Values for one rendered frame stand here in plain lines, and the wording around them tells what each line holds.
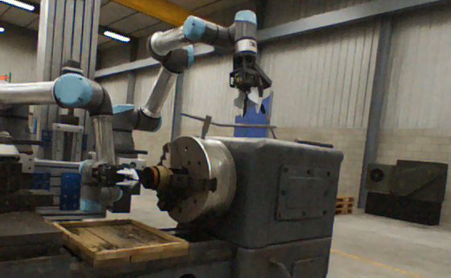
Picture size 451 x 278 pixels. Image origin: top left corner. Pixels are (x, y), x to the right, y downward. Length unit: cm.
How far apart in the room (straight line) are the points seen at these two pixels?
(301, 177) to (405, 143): 996
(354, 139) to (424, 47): 299
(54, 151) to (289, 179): 114
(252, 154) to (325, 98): 1141
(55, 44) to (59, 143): 49
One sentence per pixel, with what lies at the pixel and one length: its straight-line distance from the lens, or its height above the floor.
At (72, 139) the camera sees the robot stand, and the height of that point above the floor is 119.
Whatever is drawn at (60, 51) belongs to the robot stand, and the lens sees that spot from 199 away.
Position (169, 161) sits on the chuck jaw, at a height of 114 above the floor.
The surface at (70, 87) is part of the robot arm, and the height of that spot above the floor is 137.
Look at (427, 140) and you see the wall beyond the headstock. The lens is 1117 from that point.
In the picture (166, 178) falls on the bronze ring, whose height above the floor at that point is 108.
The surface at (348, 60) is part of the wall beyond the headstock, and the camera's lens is 1259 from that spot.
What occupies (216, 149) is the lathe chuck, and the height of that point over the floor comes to 120.
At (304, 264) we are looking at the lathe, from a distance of 154.
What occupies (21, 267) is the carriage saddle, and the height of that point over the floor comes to 91.
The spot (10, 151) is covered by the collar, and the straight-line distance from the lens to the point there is 106.
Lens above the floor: 118
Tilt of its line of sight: 3 degrees down
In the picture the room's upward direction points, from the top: 6 degrees clockwise
